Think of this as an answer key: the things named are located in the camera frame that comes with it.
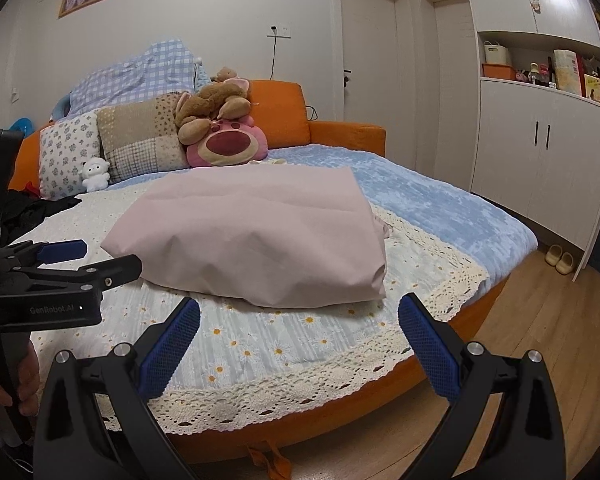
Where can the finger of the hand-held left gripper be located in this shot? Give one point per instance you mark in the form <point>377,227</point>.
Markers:
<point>65,251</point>
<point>115,267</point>

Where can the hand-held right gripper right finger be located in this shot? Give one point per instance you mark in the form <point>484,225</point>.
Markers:
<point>427,345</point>

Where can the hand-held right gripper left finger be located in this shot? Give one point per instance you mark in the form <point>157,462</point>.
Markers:
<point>172,350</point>

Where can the pink hooded jacket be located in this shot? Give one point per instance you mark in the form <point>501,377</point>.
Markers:
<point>260,235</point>

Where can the person's left hand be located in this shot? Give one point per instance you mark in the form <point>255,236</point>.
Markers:
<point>27,382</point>

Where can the black garment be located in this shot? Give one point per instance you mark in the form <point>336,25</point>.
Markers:
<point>35,210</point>

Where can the red garment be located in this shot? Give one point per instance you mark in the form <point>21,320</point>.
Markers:
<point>30,189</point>

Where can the white plush toy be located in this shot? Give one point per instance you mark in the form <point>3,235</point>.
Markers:
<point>96,172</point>

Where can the white floral pillow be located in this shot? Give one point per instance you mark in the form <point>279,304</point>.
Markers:
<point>70,155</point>

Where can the white daisy lace blanket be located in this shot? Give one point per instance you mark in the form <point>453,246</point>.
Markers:
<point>290,340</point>

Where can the beige patchwork pillow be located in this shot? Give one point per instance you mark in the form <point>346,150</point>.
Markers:
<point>140,140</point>

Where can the pink bear plush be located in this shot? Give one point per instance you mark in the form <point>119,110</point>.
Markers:
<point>230,145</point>

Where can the large brown bear plush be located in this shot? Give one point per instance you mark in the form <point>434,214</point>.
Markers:
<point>210,102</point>

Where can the blue checked blanket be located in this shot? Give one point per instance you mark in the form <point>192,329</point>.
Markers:
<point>140,75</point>

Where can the white wardrobe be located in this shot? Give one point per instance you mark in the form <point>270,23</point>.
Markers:
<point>540,170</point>

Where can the small brown teddy bear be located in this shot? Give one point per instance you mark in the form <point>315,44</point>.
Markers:
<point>224,74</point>

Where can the white door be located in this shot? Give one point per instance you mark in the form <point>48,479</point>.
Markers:
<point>452,90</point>
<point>370,45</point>

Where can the orange box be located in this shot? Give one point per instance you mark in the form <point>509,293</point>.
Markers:
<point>497,71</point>

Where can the upright books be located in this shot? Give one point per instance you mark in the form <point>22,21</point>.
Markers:
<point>594,89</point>

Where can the white packet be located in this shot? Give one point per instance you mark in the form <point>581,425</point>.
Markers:
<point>567,71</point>

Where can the orange bed frame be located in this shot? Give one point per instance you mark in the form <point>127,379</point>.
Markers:
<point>350,135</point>

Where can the white wall socket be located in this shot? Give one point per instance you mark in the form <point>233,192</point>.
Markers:
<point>279,31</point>

